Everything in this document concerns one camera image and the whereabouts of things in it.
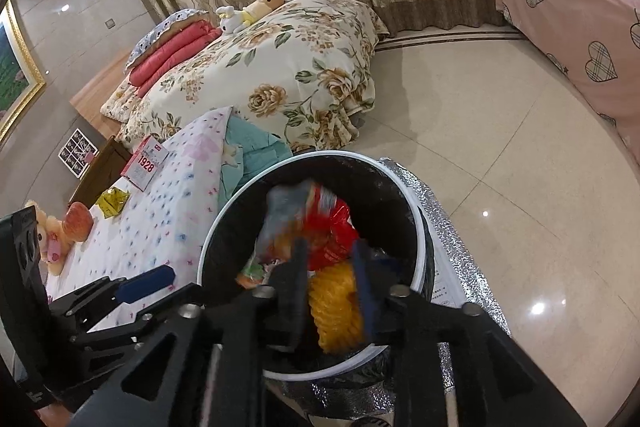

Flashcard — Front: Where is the yellow ridged wrapper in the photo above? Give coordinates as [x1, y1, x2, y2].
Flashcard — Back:
[307, 259, 366, 355]

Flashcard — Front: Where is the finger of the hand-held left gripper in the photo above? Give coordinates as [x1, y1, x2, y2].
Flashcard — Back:
[70, 283, 206, 350]
[47, 266, 177, 333]

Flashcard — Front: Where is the black bin with white rim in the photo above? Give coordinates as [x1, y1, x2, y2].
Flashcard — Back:
[197, 150, 436, 418]

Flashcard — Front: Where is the teal cloth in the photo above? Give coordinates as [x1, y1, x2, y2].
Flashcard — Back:
[220, 114, 293, 202]

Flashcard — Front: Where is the red white snack packet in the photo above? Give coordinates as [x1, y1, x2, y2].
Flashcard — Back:
[121, 135, 168, 192]

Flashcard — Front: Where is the wooden nightstand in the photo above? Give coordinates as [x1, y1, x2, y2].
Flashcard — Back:
[67, 136, 133, 210]

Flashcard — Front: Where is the floral quilt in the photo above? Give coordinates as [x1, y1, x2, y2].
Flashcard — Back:
[100, 0, 391, 152]

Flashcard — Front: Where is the wooden headboard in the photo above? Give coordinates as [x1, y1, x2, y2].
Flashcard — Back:
[70, 49, 133, 138]

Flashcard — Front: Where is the gold framed painting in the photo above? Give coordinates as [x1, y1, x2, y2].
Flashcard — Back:
[0, 0, 47, 142]

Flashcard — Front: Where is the white blue dotted quilt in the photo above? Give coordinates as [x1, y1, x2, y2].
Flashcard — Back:
[125, 8, 221, 70]

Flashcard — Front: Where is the orange clear plastic bag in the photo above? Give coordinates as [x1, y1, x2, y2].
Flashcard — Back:
[235, 254, 276, 292]

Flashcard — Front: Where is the black white photo sheet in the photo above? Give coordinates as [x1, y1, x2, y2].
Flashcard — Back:
[58, 128, 98, 180]

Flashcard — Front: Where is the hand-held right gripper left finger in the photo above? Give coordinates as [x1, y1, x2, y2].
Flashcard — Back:
[70, 238, 311, 427]

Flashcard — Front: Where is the red snack package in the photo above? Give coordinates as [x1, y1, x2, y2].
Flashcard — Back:
[255, 179, 362, 273]

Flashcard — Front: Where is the pink heart print cover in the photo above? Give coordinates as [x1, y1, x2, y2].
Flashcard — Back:
[491, 0, 640, 158]

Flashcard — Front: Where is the yellow crumpled wrapper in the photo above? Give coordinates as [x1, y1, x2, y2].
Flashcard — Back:
[96, 187, 131, 219]

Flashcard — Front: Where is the silver foil mat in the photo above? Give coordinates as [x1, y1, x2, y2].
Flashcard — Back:
[265, 155, 511, 427]

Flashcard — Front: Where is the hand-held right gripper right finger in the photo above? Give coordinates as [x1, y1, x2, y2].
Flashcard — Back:
[350, 239, 586, 427]

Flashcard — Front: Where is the red folded blanket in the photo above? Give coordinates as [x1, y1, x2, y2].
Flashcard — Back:
[129, 19, 221, 100]

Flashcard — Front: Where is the peach plush bear toy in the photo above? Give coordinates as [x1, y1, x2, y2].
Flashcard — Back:
[22, 201, 95, 278]

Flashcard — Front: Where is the yellow bear plush toy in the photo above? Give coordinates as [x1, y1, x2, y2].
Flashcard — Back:
[240, 0, 293, 25]

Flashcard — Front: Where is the white dotted blanket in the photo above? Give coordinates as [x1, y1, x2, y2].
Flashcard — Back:
[45, 107, 236, 333]

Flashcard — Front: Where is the white rabbit plush toy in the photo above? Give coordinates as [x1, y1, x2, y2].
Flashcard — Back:
[216, 5, 251, 35]

